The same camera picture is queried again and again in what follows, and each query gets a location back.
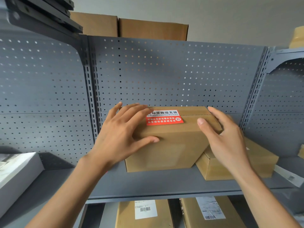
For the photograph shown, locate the pale cardboard box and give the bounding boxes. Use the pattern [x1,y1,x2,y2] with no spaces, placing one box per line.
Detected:
[288,26,304,49]

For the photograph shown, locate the cardboard box with red label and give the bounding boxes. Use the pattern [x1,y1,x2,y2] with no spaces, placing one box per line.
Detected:
[124,106,224,173]

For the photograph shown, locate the person's right forearm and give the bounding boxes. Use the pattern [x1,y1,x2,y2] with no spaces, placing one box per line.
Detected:
[227,164,302,228]

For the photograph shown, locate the grey perforated metal shelving unit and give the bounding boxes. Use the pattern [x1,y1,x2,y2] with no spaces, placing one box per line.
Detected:
[0,0,304,228]

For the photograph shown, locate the person's left forearm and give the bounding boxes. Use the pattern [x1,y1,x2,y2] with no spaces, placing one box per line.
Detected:
[25,155,126,228]

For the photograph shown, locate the large plain cardboard box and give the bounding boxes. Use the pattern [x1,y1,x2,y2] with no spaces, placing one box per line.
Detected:
[118,18,189,41]
[69,11,119,38]

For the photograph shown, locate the cardboard box with barcode label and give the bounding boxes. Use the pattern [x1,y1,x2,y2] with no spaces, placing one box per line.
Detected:
[115,199,174,228]
[179,196,241,228]

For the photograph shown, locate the person's right hand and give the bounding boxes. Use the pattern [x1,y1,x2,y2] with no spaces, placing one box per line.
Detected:
[197,106,253,175]

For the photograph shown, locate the person's left hand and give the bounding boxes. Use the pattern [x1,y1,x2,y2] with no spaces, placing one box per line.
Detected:
[80,101,160,173]

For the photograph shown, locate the dark metal shelf brackets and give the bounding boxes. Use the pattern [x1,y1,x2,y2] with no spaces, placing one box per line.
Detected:
[0,0,83,41]

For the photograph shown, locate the white flat box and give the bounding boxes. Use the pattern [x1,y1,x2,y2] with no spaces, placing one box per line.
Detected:
[0,152,45,205]

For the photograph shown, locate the white parcel with barcode label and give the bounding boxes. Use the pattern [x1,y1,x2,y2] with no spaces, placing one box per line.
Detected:
[273,164,304,188]

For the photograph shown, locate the flat plain cardboard box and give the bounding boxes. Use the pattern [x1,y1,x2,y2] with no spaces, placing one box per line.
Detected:
[195,136,279,181]

